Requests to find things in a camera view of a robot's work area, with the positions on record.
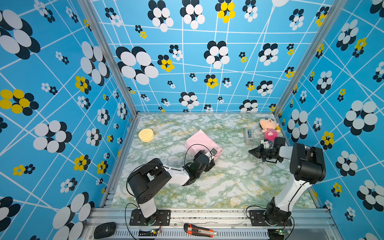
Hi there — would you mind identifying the small grey white device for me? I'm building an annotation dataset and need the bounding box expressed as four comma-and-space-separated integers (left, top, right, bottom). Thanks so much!
244, 128, 255, 145

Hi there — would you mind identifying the purple wrapping paper sheet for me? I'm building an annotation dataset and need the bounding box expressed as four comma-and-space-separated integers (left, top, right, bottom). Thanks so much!
185, 130, 223, 160

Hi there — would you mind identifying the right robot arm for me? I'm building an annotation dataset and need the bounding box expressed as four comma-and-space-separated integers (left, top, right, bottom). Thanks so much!
249, 137, 326, 226

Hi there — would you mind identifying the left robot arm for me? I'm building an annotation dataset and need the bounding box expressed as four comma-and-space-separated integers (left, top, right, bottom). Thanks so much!
127, 149, 218, 221

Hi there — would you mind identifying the pink plush doll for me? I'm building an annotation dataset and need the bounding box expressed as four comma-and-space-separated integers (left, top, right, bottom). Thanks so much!
259, 118, 281, 142

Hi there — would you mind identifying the yellow round sponge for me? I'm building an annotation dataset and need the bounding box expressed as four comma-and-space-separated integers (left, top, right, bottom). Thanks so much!
139, 129, 155, 143

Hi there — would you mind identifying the orange black utility knife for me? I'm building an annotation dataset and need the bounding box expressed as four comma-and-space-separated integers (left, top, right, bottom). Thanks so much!
184, 223, 218, 238

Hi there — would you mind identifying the right small circuit board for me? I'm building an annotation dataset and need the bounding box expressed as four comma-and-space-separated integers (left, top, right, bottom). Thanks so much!
268, 229, 285, 240

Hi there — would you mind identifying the small circuit board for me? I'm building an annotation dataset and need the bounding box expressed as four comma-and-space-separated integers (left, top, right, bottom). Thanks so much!
138, 230, 160, 237
268, 229, 285, 240

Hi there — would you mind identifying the left small circuit board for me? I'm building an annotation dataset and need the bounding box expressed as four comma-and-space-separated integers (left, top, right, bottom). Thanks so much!
138, 230, 160, 237

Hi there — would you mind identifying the black computer mouse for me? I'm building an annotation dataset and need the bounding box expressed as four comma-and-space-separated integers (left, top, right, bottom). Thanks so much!
94, 222, 117, 240

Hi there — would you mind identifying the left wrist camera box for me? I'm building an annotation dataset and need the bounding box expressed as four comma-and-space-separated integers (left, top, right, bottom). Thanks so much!
207, 148, 218, 161

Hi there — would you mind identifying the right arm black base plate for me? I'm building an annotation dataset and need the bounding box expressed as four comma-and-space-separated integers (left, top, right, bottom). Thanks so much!
249, 210, 293, 227

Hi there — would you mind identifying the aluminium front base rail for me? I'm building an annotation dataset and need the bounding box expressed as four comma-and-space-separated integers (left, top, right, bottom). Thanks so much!
81, 208, 343, 240

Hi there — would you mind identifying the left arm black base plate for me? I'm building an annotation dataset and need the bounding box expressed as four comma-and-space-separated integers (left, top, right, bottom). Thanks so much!
129, 209, 171, 226

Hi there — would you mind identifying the aluminium frame post right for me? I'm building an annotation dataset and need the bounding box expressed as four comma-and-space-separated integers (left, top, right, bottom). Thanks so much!
274, 0, 348, 117

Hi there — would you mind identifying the aluminium frame post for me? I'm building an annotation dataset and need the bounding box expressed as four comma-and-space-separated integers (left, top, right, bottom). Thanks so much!
274, 0, 348, 117
79, 0, 138, 119

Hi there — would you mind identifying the aluminium frame post left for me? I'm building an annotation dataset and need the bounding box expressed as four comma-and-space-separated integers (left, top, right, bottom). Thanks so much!
79, 0, 138, 119

